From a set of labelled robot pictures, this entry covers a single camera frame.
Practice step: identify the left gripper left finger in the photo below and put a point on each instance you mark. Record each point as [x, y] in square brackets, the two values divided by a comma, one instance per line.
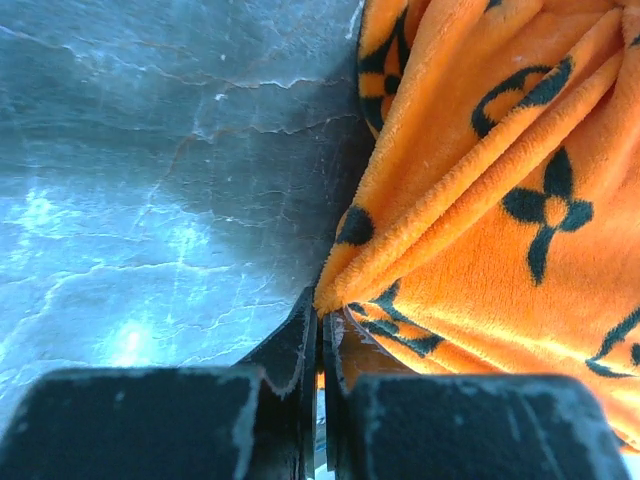
[255, 419]

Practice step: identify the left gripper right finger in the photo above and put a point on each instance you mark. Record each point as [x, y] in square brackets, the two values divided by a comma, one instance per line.
[386, 422]

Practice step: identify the orange patterned pillowcase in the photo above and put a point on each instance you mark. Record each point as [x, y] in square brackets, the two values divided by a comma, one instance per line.
[496, 227]

